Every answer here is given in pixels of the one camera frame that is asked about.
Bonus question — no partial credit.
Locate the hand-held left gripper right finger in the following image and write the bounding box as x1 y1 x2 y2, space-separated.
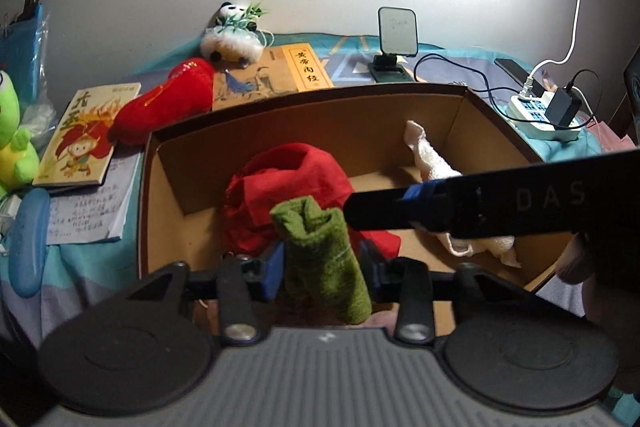
358 240 506 344

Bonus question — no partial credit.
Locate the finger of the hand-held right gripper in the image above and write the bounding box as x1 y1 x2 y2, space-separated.
344 177 471 238

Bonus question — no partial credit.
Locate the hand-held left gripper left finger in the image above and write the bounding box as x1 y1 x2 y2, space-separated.
119 243 287 344

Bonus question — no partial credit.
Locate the olive green towel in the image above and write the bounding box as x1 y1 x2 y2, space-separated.
270 196 373 325

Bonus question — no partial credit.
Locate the white towel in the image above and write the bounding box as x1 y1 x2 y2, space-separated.
404 120 522 268

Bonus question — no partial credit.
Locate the red cloth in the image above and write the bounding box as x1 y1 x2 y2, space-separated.
223 143 402 258

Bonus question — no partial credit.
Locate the brown cardboard box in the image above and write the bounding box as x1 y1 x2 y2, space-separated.
137 83 576 343

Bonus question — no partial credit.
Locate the person's right hand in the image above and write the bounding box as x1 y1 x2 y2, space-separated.
555 233 596 284

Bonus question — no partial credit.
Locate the white power strip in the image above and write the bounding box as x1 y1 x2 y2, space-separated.
504 89 593 142

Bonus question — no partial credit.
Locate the black charger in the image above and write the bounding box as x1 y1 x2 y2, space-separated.
545 87 583 128

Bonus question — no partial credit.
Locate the pink cloth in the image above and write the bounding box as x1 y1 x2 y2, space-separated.
597 121 640 154

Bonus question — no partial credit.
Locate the black smartphone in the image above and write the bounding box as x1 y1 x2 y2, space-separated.
494 58 543 95

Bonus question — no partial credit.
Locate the green phone stand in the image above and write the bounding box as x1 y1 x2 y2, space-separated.
368 7 418 84

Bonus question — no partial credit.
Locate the yellow illustrated book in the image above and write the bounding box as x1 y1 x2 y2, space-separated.
212 43 335 112

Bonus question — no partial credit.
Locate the handwritten paper notebook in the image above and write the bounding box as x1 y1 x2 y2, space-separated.
47 152 141 245

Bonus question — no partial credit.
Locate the teal and grey bed sheet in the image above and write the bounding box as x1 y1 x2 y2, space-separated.
0 29 640 427

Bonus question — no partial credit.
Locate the red plush toy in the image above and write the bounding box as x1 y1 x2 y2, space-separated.
107 57 216 146

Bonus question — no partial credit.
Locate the orange cartoon book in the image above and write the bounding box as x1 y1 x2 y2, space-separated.
32 82 142 188

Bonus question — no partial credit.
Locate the panda plush toy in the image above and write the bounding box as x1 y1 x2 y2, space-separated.
200 1 273 65

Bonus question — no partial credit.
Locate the blue glasses case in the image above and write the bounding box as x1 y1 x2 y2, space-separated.
9 188 52 298

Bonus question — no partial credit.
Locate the clear plastic bag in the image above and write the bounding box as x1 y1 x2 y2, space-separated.
20 99 57 135

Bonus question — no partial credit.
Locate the green frog plush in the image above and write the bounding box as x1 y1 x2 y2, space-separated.
0 69 41 202

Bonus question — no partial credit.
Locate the blue plastic bag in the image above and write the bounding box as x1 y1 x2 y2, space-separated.
0 0 51 108

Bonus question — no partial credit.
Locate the black charger cable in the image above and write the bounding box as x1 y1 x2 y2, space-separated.
414 52 607 128

